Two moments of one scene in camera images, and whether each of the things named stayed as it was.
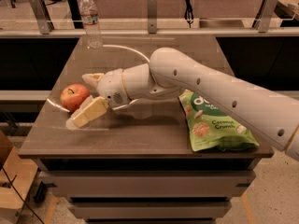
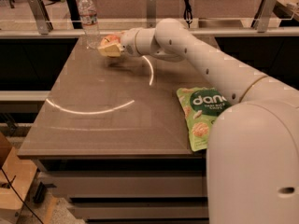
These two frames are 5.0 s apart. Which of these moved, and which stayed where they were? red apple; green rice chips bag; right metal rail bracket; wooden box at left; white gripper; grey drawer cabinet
Moved: white gripper; red apple
Stayed: green rice chips bag; right metal rail bracket; grey drawer cabinet; wooden box at left
